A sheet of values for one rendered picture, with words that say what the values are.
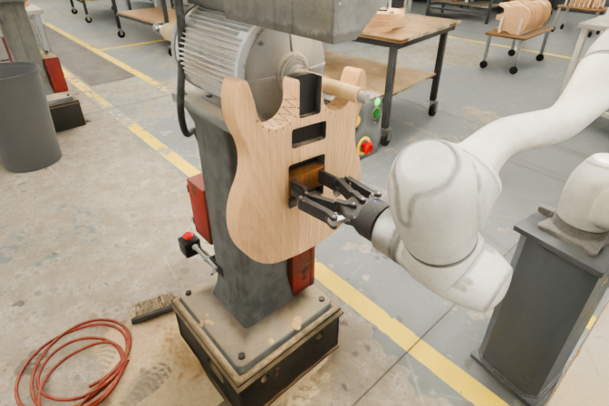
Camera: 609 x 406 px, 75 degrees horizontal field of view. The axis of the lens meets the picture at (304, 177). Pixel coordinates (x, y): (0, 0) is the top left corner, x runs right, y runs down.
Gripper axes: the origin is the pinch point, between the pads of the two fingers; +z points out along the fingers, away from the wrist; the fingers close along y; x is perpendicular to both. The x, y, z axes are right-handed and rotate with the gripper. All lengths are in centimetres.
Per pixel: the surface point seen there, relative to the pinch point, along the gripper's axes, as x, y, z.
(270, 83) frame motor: 15.7, 5.0, 18.8
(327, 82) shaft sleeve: 17.9, 10.2, 5.6
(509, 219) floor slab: -102, 187, 15
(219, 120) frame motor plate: 3.4, -0.2, 34.3
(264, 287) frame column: -65, 12, 36
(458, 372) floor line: -107, 68, -19
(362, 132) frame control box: -4.9, 38.4, 17.9
